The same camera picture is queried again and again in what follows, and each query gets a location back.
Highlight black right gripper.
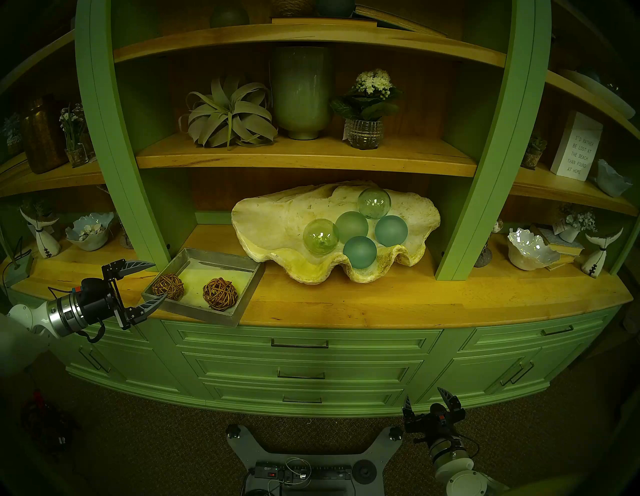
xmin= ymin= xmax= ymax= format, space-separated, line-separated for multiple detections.
xmin=402 ymin=387 xmax=467 ymax=444

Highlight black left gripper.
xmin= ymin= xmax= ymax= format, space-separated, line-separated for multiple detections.
xmin=75 ymin=259 xmax=169 ymax=331

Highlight brown wicker ball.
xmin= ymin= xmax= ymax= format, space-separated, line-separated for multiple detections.
xmin=202 ymin=278 xmax=239 ymax=312
xmin=151 ymin=273 xmax=185 ymax=301

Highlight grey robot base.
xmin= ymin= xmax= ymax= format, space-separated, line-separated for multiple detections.
xmin=225 ymin=424 xmax=404 ymax=496

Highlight scalloped bowl with seashells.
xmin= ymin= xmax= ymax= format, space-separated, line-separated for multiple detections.
xmin=65 ymin=212 xmax=115 ymax=252

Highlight giant clam shell bowl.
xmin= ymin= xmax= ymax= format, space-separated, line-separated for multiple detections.
xmin=231 ymin=180 xmax=442 ymax=285

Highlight white scalloped shell bowl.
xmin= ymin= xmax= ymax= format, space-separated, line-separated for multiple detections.
xmin=507 ymin=228 xmax=561 ymax=272

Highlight pale blue wavy bowl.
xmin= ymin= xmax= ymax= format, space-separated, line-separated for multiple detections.
xmin=595 ymin=159 xmax=634 ymax=198

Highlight grey square tray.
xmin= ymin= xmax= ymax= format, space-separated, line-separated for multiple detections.
xmin=141 ymin=247 xmax=266 ymax=328

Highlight black round base disc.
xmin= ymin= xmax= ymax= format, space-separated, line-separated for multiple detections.
xmin=351 ymin=459 xmax=379 ymax=485

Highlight white whale tail figurine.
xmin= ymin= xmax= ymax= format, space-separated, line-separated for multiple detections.
xmin=581 ymin=227 xmax=624 ymax=279
xmin=19 ymin=207 xmax=62 ymax=259

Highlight black power strip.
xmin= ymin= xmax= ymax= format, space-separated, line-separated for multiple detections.
xmin=254 ymin=462 xmax=353 ymax=482

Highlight green wooden shelf cabinet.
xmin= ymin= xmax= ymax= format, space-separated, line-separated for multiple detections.
xmin=0 ymin=0 xmax=640 ymax=419

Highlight dark red floor object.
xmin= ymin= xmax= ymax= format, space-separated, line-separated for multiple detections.
xmin=20 ymin=390 xmax=76 ymax=451

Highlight small flowers in glass vase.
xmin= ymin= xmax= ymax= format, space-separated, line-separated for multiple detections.
xmin=59 ymin=103 xmax=96 ymax=168

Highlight frosted teal glass ball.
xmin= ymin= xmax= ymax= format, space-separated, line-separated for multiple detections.
xmin=374 ymin=215 xmax=409 ymax=248
xmin=334 ymin=210 xmax=370 ymax=244
xmin=342 ymin=235 xmax=378 ymax=270

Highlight brown glass vase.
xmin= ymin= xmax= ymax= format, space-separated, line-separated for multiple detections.
xmin=21 ymin=95 xmax=68 ymax=175

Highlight clear yellowish glass ball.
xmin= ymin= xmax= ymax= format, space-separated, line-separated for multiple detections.
xmin=302 ymin=218 xmax=340 ymax=255

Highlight grey-green air plant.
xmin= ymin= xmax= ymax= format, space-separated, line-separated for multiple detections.
xmin=179 ymin=75 xmax=279 ymax=150

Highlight dark small shelf ornament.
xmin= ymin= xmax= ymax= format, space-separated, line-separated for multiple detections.
xmin=2 ymin=112 xmax=23 ymax=157

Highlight stack of old books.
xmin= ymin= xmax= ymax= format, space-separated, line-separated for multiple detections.
xmin=530 ymin=224 xmax=585 ymax=272

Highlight clear green glass ball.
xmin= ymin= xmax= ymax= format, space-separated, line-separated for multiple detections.
xmin=357 ymin=187 xmax=392 ymax=220

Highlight tall green ceramic vase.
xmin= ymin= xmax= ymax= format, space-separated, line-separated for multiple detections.
xmin=270 ymin=46 xmax=335 ymax=141

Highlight small dark potted plant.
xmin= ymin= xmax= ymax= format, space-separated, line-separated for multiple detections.
xmin=521 ymin=135 xmax=548 ymax=171

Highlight dark green sphere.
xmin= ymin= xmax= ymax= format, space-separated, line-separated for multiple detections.
xmin=210 ymin=5 xmax=250 ymax=29

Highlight white flowers in glass pot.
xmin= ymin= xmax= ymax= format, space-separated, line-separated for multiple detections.
xmin=330 ymin=69 xmax=403 ymax=151

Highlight white text sign block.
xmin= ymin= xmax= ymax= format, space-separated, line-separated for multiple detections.
xmin=550 ymin=111 xmax=604 ymax=182

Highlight woven basket vase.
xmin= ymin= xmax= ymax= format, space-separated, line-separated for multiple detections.
xmin=272 ymin=0 xmax=316 ymax=18

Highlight dark teal vase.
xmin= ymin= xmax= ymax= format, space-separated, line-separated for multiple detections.
xmin=315 ymin=0 xmax=356 ymax=18

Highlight large pale plate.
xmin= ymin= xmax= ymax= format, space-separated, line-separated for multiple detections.
xmin=559 ymin=68 xmax=637 ymax=120

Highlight slanted old book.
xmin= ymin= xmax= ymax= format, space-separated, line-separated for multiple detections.
xmin=352 ymin=4 xmax=448 ymax=38

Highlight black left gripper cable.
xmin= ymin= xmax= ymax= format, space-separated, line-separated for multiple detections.
xmin=77 ymin=321 xmax=107 ymax=344

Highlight thin white cable loop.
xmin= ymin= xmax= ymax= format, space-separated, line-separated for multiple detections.
xmin=285 ymin=457 xmax=312 ymax=484

